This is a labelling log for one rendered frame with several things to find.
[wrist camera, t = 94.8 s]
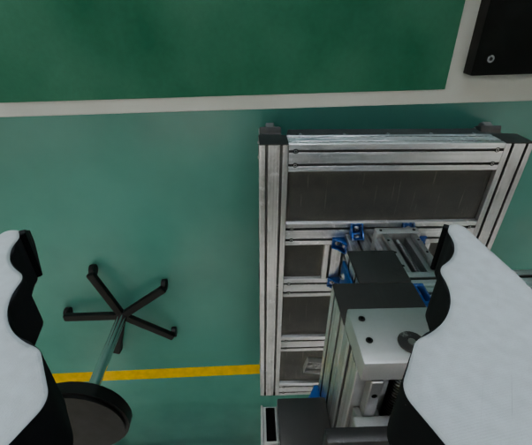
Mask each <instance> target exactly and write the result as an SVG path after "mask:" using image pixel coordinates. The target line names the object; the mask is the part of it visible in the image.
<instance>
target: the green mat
mask: <svg viewBox="0 0 532 445"><path fill-rule="evenodd" d="M465 1H466V0H0V102H56V101H85V100H115V99H144V98H173V97H203V96H232V95H260V94H318V93H347V92H376V91H406V90H435V89H445V85H446V81H447V78H448V73H449V70H450V66H451V61H452V55H453V51H454V47H455V43H456V39H457V35H458V32H459V27H460V21H461V16H462V12H463V9H464V4H465Z"/></svg>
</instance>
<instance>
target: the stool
mask: <svg viewBox="0 0 532 445"><path fill-rule="evenodd" d="M97 274H98V267H97V265H96V264H91V265H89V267H88V274H87V279H88V280H89V281H90V282H91V283H92V285H93V286H94V287H95V289H96V290H97V291H98V292H99V294H100V295H101V296H102V297H103V299H104V300H105V302H106V303H107V304H108V305H109V307H110V308H111V309H112V311H113V312H97V313H74V312H73V309H72V307H66V308H65V309H64V312H63V318H64V321H109V320H115V321H114V324H113V326H112V328H111V331H110V333H109V336H108V338H107V340H106V343H105V345H104V346H103V350H102V352H101V355H100V357H99V359H98V361H97V363H96V366H95V369H94V371H93V373H92V375H91V378H90V380H89V382H83V381H67V382H59V383H57V386H58V388H59V390H60V392H61V394H62V396H63V398H64V400H65V404H66V409H67V412H68V416H69V420H70V423H71V427H72V434H73V445H112V444H114V443H116V442H117V441H120V440H121V439H122V438H124V437H125V435H126V434H127V433H128V430H129V427H130V424H131V421H132V416H133V414H132V410H131V408H130V406H129V405H128V403H127V402H126V401H125V400H124V399H123V398H122V397H121V396H120V395H119V394H117V393H116V392H114V391H113V390H111V389H108V388H105V387H104V386H100V385H101V383H102V380H103V376H104V374H105V372H106V369H107V367H108V364H109V363H110V359H111V356H112V354H113V353H116V354H119V353H120V352H121V351H122V349H123V336H124V331H125V322H129V323H131V324H133V325H135V326H137V327H140V328H144V329H146V330H147V331H150V332H152V333H155V334H157V335H160V336H162V337H165V338H167V339H170V340H172V339H173V338H174V337H176V336H177V333H178V329H177V327H171V331H170V330H168V329H165V328H161V327H159V326H157V325H155V324H153V323H151V322H148V321H145V320H143V319H141V318H138V317H136V316H134V315H132V314H133V313H135V312H137V311H138V310H140V309H141V308H142V307H143V306H145V305H147V304H149V303H150V302H152V301H153V300H155V299H156V298H159V297H160V296H162V295H163V294H164V293H165V292H166V291H167V289H168V280H167V279H162V281H161V286H159V287H158V288H156V289H155V290H153V291H151V292H150V293H149V294H148V295H146V296H144V297H143V298H141V299H139V300H138V301H136V302H135V303H133V304H132V305H130V306H128V307H127V308H126V309H125V310H124V309H123V308H122V306H121V305H120V304H119V303H118V301H117V300H116V299H115V298H114V297H113V295H112V294H111V293H110V291H109V290H108V289H107V287H106V286H105V285H104V283H103V282H102V280H101V279H100V278H99V276H98V275H97Z"/></svg>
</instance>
